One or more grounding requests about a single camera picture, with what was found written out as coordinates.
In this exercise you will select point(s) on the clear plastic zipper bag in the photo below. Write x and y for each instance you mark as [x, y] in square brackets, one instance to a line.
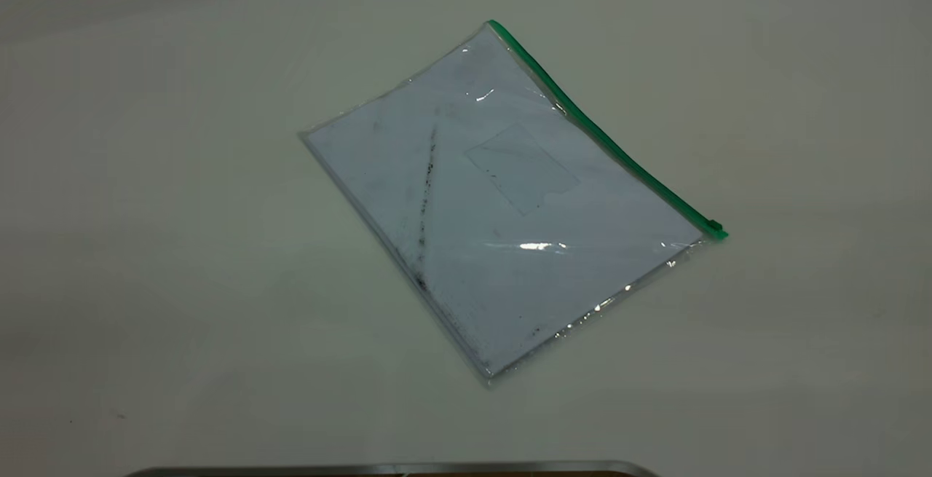
[510, 244]

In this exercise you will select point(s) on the green zipper slider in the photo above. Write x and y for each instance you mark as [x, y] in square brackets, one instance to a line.
[715, 226]

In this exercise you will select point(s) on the white paper sheet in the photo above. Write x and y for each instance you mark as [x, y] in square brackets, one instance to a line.
[495, 280]

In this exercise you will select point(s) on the grey metal frame edge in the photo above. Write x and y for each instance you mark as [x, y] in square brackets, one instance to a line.
[291, 471]

